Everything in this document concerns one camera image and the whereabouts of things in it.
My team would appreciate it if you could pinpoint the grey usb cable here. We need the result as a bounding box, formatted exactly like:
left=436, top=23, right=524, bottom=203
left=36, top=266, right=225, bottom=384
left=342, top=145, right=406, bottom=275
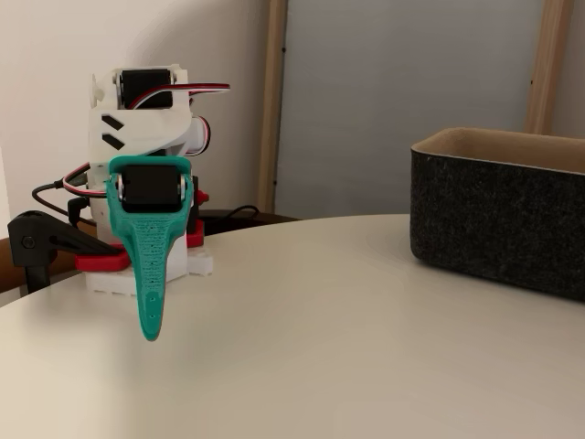
left=31, top=181, right=92, bottom=217

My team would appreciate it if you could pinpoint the pale grey panel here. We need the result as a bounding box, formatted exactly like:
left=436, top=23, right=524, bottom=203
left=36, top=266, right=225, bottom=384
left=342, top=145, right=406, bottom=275
left=276, top=0, right=544, bottom=220

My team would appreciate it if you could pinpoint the black power plug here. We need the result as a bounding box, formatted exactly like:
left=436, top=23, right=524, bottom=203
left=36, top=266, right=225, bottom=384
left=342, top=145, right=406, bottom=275
left=67, top=196, right=92, bottom=228

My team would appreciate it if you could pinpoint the dark grey felt basket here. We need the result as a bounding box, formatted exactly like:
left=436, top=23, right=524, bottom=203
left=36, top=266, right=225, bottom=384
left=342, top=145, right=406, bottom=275
left=409, top=127, right=585, bottom=303

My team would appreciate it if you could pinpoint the red white black servo wire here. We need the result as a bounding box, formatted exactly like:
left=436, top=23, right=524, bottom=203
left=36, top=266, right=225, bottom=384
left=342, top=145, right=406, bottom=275
left=130, top=80, right=232, bottom=111
left=60, top=157, right=93, bottom=198

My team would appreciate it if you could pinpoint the thin black cable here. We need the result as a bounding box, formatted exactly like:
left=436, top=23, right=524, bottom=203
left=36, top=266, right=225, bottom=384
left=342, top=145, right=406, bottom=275
left=205, top=205, right=261, bottom=232

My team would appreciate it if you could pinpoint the black red bar clamp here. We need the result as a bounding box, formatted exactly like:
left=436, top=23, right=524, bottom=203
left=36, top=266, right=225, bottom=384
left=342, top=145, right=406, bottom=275
left=185, top=176, right=210, bottom=249
left=6, top=209, right=132, bottom=294

